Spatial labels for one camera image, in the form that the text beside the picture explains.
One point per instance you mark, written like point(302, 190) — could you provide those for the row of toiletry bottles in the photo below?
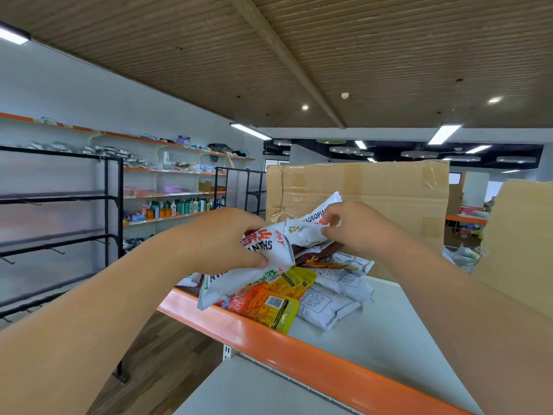
point(185, 207)

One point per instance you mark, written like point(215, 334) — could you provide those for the person's right hand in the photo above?
point(363, 229)

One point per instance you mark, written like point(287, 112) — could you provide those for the pink tray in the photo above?
point(137, 192)

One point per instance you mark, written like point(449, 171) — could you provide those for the person's left fingers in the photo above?
point(252, 220)

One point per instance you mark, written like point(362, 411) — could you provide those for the large taped cardboard box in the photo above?
point(389, 190)

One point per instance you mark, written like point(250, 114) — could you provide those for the person's left forearm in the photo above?
point(86, 319)

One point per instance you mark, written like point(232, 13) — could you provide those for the person's right thumb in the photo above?
point(332, 233)

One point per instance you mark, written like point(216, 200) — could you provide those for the orange yellow snack packet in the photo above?
point(259, 304)

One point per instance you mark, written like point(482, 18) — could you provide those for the white grey-print snack packet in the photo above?
point(345, 283)
point(324, 307)

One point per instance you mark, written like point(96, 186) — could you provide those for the person's right forearm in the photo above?
point(466, 324)

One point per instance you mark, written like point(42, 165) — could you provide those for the small black metal rack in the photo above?
point(248, 185)

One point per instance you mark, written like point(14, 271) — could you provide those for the small brown carton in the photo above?
point(205, 186)

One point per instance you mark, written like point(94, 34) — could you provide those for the orange-edged wall shelving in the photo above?
point(138, 169)

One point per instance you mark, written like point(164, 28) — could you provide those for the person's left hand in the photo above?
point(216, 241)

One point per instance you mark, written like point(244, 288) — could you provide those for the long ceiling light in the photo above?
point(478, 149)
point(12, 35)
point(445, 133)
point(250, 131)

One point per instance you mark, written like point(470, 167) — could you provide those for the black bag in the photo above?
point(220, 147)

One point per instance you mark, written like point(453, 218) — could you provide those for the white plastic bags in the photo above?
point(462, 257)

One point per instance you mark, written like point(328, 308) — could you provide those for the blue box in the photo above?
point(137, 217)

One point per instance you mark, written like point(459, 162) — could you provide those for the distant orange shelf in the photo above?
point(466, 219)

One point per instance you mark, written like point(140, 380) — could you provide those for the white red-print snack packet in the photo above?
point(270, 248)

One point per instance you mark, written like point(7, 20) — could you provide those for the dark brown snack packet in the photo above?
point(312, 254)

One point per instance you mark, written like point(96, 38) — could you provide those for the white black-print snack packet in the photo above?
point(307, 231)

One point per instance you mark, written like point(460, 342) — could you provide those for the purple box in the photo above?
point(183, 140)

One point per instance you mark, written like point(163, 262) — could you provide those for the small white snack packet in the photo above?
point(190, 280)

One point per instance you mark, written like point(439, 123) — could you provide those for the orange-edged white shelf unit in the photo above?
point(389, 350)

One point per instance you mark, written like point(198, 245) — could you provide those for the tall black metal rack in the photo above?
point(108, 203)

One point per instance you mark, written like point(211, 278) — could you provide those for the row of metal kitchenware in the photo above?
point(99, 150)

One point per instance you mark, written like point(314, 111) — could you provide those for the white orange-picture snack packet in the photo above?
point(355, 263)

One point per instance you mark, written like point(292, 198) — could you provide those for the plain cardboard box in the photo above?
point(518, 246)

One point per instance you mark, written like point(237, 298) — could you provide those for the pink plastic basin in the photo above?
point(172, 189)

